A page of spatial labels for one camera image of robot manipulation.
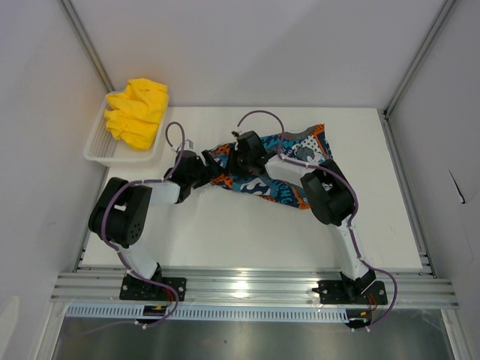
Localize colourful patterned shorts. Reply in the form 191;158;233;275
208;124;333;209

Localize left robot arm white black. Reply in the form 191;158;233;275
88;150;223;300

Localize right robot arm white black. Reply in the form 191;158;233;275
226;131;376;303

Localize yellow shorts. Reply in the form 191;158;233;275
104;78;170;151

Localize white plastic basket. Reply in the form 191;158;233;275
83;98;171;167

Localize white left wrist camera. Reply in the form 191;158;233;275
171;139;194;153

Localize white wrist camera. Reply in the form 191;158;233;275
232;130;244;141
171;139;194;153

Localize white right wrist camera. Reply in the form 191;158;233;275
232;130;244;141

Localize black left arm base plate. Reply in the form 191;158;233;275
119;274;187;302

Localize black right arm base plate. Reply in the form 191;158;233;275
311;280;389;305

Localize slotted grey cable duct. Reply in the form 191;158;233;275
65;303;349;323

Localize aluminium mounting rail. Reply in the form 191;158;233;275
50;267;459;310

